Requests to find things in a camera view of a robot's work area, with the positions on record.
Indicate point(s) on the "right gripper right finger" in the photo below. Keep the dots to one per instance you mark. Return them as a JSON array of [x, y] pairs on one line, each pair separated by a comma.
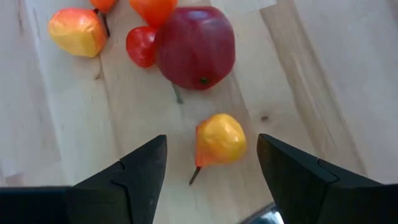
[[311, 193]]

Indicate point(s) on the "small red toy cherry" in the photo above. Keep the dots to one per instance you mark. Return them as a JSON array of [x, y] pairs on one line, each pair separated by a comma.
[[141, 46]]

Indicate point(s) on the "small dark red toy plum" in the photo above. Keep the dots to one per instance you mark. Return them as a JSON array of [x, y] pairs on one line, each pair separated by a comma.
[[196, 46]]

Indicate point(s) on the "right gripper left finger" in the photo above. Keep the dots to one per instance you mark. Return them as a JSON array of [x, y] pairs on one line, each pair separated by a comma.
[[130, 193]]

